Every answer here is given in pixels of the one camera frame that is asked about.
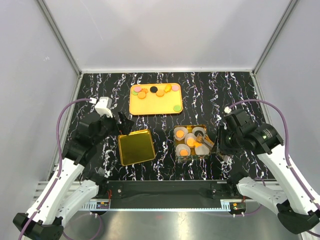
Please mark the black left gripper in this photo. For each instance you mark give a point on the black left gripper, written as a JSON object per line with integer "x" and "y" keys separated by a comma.
{"x": 124, "y": 128}

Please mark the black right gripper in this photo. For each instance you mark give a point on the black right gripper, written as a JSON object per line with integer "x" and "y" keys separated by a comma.
{"x": 221, "y": 145}

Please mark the gold tin lid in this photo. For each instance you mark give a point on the gold tin lid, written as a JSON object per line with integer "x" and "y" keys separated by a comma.
{"x": 136, "y": 147}

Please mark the black round cookie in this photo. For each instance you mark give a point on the black round cookie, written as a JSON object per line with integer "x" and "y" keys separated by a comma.
{"x": 198, "y": 132}
{"x": 153, "y": 89}

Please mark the yellow star cookie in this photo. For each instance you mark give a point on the yellow star cookie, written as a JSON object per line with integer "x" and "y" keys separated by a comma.
{"x": 167, "y": 88}
{"x": 197, "y": 144}

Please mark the gold square cookie tin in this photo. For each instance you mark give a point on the gold square cookie tin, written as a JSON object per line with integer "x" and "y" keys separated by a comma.
{"x": 193, "y": 155}

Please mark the orange scalloped cookie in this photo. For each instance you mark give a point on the orange scalloped cookie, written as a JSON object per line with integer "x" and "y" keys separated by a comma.
{"x": 179, "y": 134}

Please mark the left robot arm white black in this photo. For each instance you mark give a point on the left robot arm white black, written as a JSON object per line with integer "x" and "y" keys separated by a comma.
{"x": 47, "y": 217}

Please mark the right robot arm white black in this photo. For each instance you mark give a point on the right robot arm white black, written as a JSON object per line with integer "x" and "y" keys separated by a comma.
{"x": 295, "y": 206}

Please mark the green round cookie left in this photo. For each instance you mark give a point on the green round cookie left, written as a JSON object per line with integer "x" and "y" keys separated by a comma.
{"x": 135, "y": 93}

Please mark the green round cookie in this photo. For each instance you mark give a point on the green round cookie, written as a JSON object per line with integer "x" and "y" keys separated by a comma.
{"x": 135, "y": 93}
{"x": 177, "y": 108}

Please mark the white paper cup bottom-right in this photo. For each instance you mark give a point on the white paper cup bottom-right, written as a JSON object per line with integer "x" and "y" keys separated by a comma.
{"x": 202, "y": 150}

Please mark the pink round cookie left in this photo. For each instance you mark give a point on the pink round cookie left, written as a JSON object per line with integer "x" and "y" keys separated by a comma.
{"x": 137, "y": 89}

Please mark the pink round cookie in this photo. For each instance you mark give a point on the pink round cookie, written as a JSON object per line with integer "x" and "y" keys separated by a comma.
{"x": 137, "y": 89}
{"x": 175, "y": 88}

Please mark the white paper cup top-right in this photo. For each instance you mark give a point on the white paper cup top-right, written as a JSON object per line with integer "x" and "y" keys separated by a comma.
{"x": 199, "y": 128}

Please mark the small orange flower cookie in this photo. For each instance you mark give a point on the small orange flower cookie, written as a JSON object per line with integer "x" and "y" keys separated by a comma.
{"x": 144, "y": 90}

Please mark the yellow plastic tray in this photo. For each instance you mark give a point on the yellow plastic tray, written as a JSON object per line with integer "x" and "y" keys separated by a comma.
{"x": 153, "y": 104}

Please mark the white paper cup centre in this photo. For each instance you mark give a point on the white paper cup centre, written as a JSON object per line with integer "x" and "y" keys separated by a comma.
{"x": 188, "y": 136}

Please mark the white paper cup top-left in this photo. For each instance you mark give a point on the white paper cup top-left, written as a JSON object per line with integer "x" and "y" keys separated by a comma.
{"x": 180, "y": 128}

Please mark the green round cookie right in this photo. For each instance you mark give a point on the green round cookie right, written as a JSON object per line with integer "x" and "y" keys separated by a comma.
{"x": 177, "y": 108}

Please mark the white paper cup bottom-left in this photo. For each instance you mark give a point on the white paper cup bottom-left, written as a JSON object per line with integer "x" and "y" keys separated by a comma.
{"x": 180, "y": 147}

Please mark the pink round cookie right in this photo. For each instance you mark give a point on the pink round cookie right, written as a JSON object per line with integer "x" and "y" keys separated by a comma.
{"x": 175, "y": 88}

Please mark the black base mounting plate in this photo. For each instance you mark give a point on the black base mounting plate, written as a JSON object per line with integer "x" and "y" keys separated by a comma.
{"x": 217, "y": 189}

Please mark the left electronics board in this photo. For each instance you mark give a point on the left electronics board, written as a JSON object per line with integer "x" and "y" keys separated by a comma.
{"x": 102, "y": 205}

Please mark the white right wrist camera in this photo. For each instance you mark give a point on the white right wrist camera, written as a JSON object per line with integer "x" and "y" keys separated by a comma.
{"x": 227, "y": 110}

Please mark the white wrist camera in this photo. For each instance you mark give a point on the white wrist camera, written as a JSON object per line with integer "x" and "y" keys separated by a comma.
{"x": 102, "y": 106}
{"x": 227, "y": 110}

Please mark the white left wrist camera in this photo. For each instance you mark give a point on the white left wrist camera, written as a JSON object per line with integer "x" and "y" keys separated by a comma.
{"x": 102, "y": 106}

